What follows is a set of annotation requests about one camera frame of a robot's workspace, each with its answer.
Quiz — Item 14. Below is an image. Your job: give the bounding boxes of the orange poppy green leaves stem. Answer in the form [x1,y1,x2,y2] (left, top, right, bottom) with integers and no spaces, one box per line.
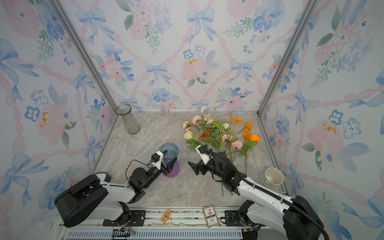
[242,132,260,151]

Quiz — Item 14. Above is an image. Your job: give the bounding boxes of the blue purple glass vase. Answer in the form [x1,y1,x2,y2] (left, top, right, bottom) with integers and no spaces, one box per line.
[160,143,180,179]

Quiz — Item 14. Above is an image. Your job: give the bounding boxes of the yellow rose stem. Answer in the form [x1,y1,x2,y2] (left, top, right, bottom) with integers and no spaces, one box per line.
[184,131,238,195]

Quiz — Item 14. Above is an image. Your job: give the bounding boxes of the small green alarm clock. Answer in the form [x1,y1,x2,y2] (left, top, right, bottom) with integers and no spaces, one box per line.
[95,173,112,183]

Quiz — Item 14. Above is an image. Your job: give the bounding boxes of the clear glass vase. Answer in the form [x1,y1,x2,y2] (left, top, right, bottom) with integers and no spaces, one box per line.
[116,104,141,135]

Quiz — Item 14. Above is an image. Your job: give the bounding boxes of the small white flower spray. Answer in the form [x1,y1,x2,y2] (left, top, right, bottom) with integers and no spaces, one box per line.
[200,106,220,124]

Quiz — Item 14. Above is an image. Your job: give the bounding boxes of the pink ranunculus spray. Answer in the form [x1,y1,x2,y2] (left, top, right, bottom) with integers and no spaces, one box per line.
[182,115,215,131]

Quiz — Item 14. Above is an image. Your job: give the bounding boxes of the aluminium rail frame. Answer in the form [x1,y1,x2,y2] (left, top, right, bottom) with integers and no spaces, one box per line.
[53,206,246,240]

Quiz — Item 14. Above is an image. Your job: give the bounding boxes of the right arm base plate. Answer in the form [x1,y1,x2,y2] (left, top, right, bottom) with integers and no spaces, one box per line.
[221,210,251,227]

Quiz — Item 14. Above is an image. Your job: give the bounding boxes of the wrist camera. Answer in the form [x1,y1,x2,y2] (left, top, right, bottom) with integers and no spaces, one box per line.
[199,154,214,165]
[150,151,164,170]

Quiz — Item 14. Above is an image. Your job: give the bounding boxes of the playing card box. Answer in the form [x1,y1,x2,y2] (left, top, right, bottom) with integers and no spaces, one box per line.
[203,206,221,228]

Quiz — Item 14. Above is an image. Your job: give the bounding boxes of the black corrugated cable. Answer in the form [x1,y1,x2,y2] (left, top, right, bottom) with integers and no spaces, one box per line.
[203,148,331,240]

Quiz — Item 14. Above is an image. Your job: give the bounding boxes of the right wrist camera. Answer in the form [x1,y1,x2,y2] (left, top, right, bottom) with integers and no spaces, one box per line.
[199,154,214,165]

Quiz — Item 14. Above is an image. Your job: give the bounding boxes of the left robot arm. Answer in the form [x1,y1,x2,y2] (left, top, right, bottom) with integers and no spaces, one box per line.
[54,158,177,228]

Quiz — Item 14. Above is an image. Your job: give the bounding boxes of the pink rose stem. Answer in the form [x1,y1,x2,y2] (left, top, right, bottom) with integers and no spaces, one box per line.
[222,134,251,173]

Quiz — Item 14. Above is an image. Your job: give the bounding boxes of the small orange tag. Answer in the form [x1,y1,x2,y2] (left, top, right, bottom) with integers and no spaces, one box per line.
[160,209,173,224]

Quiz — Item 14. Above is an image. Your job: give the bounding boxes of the white metal bucket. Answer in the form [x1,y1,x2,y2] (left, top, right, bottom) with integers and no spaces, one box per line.
[258,167,285,192]

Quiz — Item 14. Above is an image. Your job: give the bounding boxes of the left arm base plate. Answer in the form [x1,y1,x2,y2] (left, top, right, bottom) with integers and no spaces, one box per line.
[103,210,146,227]

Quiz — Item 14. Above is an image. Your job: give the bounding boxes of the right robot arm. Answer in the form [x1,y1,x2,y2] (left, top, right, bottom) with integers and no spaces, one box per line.
[189,145,330,240]

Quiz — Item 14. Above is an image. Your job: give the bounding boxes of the white rose bud stem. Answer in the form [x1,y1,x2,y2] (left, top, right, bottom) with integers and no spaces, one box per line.
[222,123,233,160]

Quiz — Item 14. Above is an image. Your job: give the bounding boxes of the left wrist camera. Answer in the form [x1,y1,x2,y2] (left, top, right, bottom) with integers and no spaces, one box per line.
[150,151,164,170]

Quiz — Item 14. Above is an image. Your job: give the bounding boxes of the orange gerbera stem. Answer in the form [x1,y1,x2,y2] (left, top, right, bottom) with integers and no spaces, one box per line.
[200,129,211,138]

